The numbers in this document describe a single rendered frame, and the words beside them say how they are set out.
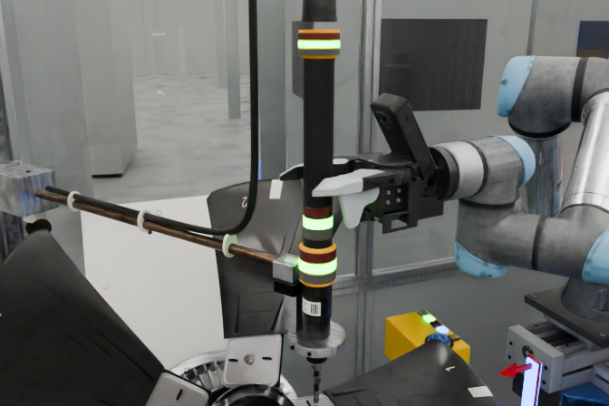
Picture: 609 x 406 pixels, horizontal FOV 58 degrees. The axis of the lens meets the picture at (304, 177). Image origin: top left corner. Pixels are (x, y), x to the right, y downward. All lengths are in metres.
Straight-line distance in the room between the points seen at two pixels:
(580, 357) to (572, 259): 0.64
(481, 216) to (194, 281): 0.49
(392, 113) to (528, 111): 0.50
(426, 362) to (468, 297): 0.93
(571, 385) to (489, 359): 0.59
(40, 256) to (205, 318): 0.35
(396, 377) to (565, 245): 0.29
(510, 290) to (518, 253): 1.11
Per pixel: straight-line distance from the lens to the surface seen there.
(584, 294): 1.41
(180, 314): 0.97
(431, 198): 0.71
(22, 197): 1.05
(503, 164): 0.77
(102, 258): 1.00
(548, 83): 1.07
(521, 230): 0.79
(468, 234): 0.80
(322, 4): 0.58
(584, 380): 1.44
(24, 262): 0.72
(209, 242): 0.75
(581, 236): 0.78
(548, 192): 1.27
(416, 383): 0.84
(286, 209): 0.79
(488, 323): 1.89
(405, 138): 0.65
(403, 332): 1.17
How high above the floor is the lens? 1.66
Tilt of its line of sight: 15 degrees down
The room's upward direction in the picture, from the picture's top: straight up
